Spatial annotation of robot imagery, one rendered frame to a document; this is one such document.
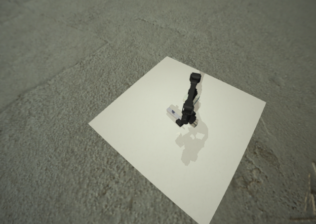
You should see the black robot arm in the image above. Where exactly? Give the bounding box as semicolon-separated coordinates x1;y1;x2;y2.
181;73;201;124

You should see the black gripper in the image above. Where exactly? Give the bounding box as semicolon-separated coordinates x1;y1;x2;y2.
176;111;196;127

